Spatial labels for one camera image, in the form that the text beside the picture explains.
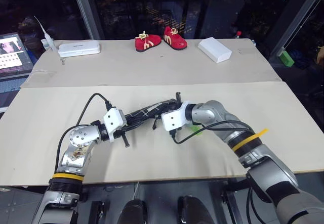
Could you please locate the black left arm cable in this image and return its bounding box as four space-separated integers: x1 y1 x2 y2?
54 93 113 174

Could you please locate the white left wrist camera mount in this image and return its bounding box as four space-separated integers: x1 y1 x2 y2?
102 107 127 143

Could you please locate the grey metal window post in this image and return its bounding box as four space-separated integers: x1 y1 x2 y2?
69 0 105 40
268 0 324 58

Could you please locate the dark rounded shape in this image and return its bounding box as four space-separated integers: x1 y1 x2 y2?
177 195 211 224
122 199 148 224

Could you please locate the white flat case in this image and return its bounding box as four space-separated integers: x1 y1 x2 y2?
58 39 101 58

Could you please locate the red toddler shoe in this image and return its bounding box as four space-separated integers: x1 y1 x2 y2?
163 26 188 51
134 30 162 53

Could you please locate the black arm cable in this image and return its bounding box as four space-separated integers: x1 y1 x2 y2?
169 119 255 144
54 93 113 174

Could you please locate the white rectangular box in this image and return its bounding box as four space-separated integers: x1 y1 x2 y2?
197 37 233 64

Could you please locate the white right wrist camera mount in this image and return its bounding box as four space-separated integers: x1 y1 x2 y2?
161 101 197 132

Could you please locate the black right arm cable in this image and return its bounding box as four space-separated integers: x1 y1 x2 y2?
169 119 255 144

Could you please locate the open laptop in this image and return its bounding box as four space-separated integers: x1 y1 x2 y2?
0 32 34 114

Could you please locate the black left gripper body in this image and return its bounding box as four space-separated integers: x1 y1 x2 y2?
113 124 130 139

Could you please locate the yellow zip tie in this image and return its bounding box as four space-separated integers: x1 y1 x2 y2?
232 128 269 152

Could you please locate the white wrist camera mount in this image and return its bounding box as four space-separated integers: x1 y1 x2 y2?
161 101 197 132
102 107 127 143

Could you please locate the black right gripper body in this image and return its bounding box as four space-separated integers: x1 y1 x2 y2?
170 99 184 111

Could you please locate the green box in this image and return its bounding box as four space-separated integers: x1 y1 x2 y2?
277 50 296 67

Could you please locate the green highlighter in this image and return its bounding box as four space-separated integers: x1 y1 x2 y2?
188 124 204 137

